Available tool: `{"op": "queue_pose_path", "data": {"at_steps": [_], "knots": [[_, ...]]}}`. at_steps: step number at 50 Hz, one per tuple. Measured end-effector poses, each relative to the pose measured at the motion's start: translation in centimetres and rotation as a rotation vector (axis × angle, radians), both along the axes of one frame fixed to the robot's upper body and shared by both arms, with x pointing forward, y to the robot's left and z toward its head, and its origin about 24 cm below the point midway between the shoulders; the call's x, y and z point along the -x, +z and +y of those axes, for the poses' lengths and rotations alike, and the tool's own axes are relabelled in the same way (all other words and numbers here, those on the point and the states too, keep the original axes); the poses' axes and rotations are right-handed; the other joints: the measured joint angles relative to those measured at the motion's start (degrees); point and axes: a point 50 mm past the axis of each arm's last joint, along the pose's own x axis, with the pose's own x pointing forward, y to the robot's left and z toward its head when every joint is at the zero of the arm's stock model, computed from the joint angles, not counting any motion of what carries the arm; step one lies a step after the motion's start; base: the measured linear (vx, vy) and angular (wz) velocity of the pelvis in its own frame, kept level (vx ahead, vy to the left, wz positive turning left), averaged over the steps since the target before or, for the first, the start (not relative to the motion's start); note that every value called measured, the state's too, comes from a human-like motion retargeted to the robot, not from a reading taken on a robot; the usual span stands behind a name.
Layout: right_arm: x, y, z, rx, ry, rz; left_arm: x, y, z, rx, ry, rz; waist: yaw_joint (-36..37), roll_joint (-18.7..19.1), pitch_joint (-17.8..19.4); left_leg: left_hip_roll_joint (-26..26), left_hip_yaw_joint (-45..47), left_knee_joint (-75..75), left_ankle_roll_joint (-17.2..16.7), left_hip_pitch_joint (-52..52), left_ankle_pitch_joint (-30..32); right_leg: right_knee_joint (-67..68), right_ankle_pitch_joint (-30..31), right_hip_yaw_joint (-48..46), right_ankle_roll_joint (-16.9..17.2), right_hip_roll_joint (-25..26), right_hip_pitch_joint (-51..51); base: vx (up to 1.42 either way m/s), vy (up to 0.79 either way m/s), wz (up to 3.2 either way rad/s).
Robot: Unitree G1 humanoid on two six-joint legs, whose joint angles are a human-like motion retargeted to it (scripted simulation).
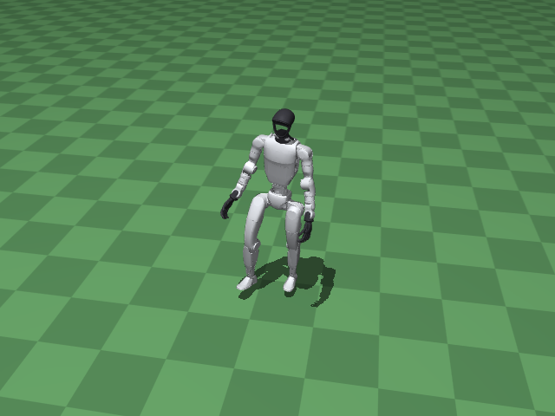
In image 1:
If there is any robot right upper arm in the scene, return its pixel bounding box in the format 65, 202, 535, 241
244, 134, 269, 174

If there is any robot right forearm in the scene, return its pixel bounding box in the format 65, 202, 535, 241
232, 161, 251, 198

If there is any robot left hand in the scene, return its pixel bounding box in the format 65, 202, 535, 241
297, 211, 314, 243

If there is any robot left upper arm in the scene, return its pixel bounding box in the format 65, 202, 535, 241
297, 144, 313, 190

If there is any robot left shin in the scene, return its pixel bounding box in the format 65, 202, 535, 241
287, 239, 301, 278

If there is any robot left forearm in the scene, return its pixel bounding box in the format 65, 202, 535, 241
304, 179, 316, 219

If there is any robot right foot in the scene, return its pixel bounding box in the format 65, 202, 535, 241
236, 275, 258, 290

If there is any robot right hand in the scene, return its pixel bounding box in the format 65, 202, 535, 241
220, 190, 238, 219

